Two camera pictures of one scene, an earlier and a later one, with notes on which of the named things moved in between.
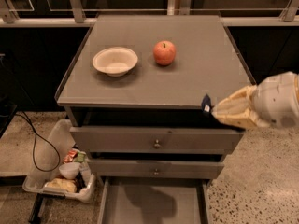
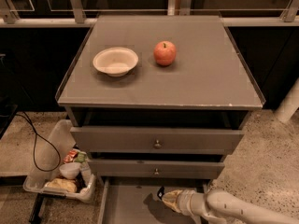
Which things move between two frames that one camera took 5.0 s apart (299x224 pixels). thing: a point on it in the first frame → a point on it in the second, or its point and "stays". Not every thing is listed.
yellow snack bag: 63,184 stays
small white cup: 69,170 stays
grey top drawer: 156,138 stays
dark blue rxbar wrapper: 206,105 → 161,192
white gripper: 275,101 → 185,200
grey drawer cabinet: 133,88 stays
